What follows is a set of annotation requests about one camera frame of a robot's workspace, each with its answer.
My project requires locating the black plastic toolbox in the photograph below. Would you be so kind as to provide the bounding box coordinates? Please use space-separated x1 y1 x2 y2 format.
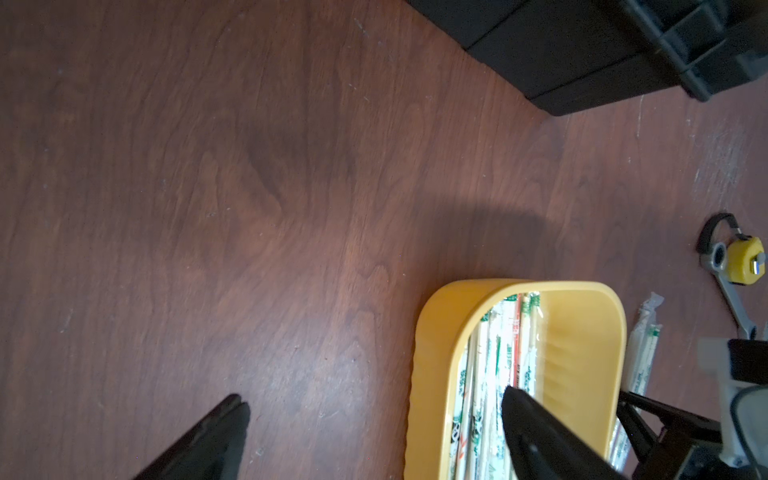
411 0 767 116

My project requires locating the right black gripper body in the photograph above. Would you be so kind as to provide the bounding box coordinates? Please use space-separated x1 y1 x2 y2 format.
617 391 729 479

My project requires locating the wrapped chopsticks pile in box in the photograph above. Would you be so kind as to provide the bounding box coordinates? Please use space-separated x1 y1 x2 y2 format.
448 292 544 479

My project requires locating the silver metal wrench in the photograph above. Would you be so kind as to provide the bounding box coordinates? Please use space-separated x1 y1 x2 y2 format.
700 242 757 340

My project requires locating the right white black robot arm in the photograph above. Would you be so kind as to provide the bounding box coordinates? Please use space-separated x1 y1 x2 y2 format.
617 338 767 479

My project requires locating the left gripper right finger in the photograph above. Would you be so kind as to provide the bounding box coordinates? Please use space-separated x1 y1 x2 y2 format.
501 386 622 479

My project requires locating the yellow tape measure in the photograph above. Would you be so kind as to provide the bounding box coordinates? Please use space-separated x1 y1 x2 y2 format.
696 212 767 286

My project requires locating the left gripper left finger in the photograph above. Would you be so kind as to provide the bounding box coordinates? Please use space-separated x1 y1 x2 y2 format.
135 394 250 479

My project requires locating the yellow plastic storage box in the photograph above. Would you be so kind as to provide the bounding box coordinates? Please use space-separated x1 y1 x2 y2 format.
403 278 627 479

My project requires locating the chopsticks pair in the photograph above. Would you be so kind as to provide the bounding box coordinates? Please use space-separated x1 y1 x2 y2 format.
611 324 661 472
608 292 664 472

